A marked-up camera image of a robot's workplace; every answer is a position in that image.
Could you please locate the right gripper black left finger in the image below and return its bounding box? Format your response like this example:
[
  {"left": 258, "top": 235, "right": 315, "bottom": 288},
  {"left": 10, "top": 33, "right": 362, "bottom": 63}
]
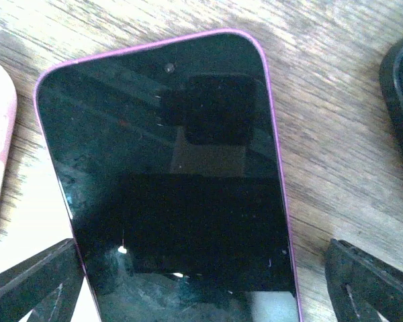
[{"left": 0, "top": 238, "right": 84, "bottom": 321}]

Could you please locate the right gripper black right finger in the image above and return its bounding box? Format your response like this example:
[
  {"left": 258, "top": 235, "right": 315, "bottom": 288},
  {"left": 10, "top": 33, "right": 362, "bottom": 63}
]
[{"left": 325, "top": 239, "right": 403, "bottom": 321}]

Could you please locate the purple-edged smartphone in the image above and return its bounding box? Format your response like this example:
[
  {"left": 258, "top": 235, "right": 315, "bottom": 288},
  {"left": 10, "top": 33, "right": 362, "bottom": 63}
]
[{"left": 34, "top": 29, "right": 303, "bottom": 321}]

